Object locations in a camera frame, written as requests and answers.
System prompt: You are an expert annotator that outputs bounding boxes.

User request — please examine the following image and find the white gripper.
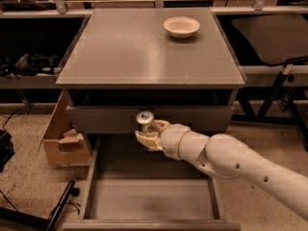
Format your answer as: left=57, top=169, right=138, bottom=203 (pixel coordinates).
left=135, top=119, right=191, bottom=161

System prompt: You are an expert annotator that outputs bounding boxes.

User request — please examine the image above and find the red bull can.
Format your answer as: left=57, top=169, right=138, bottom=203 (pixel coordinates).
left=136, top=111, right=154, bottom=132

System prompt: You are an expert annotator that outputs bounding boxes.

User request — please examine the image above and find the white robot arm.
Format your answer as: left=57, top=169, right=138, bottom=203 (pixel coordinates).
left=135, top=117, right=308, bottom=219

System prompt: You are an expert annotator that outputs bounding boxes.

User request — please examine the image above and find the open middle drawer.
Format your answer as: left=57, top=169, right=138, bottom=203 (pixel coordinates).
left=63, top=135, right=241, bottom=231

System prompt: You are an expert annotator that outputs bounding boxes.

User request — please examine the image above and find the grey drawer cabinet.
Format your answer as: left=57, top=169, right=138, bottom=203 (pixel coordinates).
left=55, top=6, right=246, bottom=148

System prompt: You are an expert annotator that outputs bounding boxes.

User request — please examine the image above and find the closed top drawer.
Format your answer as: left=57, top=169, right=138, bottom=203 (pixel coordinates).
left=66, top=106, right=234, bottom=134

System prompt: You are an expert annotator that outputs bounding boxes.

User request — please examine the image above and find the cardboard box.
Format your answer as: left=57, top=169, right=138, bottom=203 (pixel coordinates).
left=42, top=94, right=91, bottom=167

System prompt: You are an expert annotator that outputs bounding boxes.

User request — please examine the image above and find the white paper bowl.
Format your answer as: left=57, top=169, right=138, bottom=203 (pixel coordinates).
left=164, top=16, right=200, bottom=39

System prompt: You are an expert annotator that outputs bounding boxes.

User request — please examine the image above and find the black headset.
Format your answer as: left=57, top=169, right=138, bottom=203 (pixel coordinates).
left=0, top=54, right=61, bottom=77

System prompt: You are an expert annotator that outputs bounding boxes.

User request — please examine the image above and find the black device on floor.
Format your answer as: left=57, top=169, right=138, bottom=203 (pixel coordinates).
left=0, top=130, right=14, bottom=172

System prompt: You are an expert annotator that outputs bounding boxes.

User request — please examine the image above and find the black chair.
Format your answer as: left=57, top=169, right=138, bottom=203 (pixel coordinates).
left=231, top=13, right=308, bottom=152

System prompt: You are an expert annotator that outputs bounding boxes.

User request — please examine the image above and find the black stand base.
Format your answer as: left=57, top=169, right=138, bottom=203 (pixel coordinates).
left=0, top=180, right=81, bottom=231

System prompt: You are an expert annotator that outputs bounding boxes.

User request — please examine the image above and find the metal railing frame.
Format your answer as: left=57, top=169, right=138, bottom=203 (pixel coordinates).
left=0, top=0, right=308, bottom=19

